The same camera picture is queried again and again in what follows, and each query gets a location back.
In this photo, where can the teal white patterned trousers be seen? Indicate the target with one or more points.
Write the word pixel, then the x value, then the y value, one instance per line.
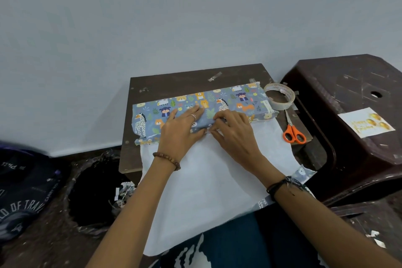
pixel 232 245

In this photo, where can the person's right hand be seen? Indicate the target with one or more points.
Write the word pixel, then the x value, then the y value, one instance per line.
pixel 238 139

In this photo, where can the white paper scrap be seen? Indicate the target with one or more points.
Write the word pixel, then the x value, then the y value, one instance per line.
pixel 373 234
pixel 380 243

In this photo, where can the crumpled paper scraps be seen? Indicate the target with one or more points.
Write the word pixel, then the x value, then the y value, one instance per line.
pixel 124 194

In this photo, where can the brown plastic stool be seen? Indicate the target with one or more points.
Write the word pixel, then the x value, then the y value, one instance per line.
pixel 345 158

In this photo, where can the clear tape roll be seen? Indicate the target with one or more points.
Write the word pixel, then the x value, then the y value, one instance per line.
pixel 290 101

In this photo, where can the crumpled clear tape piece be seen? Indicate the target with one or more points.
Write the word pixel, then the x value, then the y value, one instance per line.
pixel 215 76

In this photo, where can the person's left forearm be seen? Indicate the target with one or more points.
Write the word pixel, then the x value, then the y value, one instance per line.
pixel 132 220

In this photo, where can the person's left hand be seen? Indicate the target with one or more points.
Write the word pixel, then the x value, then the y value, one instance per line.
pixel 179 139

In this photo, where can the person's right forearm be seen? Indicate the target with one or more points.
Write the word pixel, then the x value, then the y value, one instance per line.
pixel 323 230

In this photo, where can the happy birthday card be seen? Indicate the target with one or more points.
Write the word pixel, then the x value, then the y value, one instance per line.
pixel 361 123

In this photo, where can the black lined trash bin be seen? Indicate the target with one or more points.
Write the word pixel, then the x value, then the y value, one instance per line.
pixel 91 195

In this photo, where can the small dark wooden table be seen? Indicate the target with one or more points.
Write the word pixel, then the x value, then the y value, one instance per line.
pixel 176 84

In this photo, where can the black purple backpack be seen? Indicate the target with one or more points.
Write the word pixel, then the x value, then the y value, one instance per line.
pixel 22 189

